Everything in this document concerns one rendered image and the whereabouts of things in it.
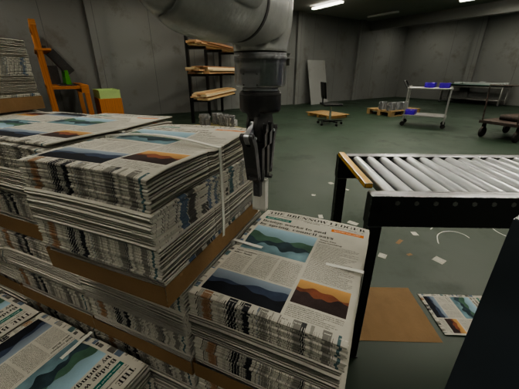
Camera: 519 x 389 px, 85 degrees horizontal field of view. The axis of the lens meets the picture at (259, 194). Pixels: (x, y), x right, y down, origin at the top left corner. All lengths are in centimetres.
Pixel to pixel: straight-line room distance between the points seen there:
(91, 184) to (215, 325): 32
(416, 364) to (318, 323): 115
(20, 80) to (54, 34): 773
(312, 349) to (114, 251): 35
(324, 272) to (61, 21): 881
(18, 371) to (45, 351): 5
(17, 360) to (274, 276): 62
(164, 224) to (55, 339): 53
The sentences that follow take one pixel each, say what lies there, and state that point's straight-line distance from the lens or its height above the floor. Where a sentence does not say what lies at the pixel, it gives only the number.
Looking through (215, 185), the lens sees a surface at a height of 99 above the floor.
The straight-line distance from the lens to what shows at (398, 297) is 191.
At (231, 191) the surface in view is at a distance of 62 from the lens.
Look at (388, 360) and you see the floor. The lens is 158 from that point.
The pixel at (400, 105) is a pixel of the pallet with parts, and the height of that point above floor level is 29.
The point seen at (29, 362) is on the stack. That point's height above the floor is 60.
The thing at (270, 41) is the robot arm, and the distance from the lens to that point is 49.
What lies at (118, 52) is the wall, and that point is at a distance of 913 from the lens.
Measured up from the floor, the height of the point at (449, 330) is 1.
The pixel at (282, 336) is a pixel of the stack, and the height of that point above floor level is 80.
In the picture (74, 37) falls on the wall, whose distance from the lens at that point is 905.
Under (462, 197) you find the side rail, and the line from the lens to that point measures 118.
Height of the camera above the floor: 119
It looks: 24 degrees down
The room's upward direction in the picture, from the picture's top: straight up
